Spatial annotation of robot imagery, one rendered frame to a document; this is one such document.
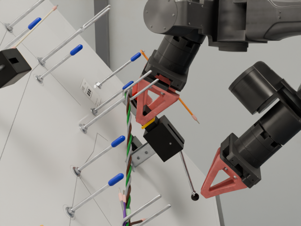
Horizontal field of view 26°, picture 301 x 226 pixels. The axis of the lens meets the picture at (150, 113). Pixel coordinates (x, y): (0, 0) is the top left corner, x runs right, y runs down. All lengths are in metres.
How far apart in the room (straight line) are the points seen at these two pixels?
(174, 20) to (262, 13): 0.12
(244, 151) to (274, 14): 0.25
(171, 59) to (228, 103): 1.38
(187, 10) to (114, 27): 1.39
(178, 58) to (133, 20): 1.29
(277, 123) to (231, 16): 0.19
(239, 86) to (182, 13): 0.19
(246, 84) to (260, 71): 0.03
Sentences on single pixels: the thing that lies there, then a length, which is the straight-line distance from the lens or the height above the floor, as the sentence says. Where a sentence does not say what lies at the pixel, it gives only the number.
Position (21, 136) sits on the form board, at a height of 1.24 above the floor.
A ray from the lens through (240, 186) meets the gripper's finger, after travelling 1.07.
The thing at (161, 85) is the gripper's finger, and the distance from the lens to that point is 0.99.
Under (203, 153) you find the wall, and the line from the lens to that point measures 2.46.
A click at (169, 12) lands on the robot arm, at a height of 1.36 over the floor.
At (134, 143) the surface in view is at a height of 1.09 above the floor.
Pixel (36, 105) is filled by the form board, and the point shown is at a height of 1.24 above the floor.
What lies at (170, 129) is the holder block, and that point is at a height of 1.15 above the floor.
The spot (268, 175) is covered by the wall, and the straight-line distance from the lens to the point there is 2.51.
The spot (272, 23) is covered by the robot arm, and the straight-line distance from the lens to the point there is 0.91.
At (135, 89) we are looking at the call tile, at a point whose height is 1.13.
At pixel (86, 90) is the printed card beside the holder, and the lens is 1.12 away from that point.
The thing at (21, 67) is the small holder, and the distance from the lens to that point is 0.77.
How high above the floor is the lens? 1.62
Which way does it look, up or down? 26 degrees down
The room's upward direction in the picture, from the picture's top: straight up
